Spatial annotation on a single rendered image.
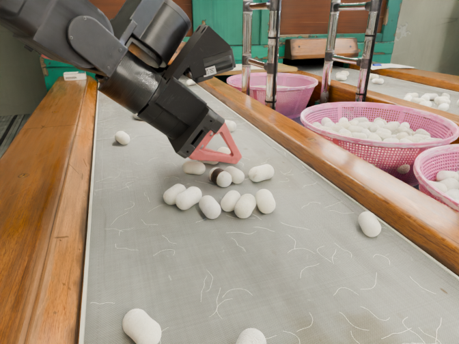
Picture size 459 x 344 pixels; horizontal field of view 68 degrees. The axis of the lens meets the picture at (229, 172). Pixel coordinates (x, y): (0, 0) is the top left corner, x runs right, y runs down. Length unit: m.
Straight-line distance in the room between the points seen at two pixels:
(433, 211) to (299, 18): 1.12
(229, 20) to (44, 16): 1.00
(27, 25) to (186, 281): 0.25
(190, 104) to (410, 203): 0.26
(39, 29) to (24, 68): 1.76
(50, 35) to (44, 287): 0.21
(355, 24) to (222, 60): 1.18
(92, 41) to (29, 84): 1.76
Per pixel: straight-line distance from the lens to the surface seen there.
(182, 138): 0.41
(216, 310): 0.27
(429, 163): 0.55
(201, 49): 0.41
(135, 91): 0.40
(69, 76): 1.14
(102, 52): 0.37
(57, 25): 0.36
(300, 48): 1.36
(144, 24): 0.41
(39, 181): 0.45
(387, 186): 0.42
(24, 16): 0.35
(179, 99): 0.40
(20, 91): 2.13
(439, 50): 3.48
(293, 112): 0.98
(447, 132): 0.71
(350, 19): 1.55
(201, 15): 1.26
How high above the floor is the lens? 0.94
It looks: 25 degrees down
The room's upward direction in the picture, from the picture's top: straight up
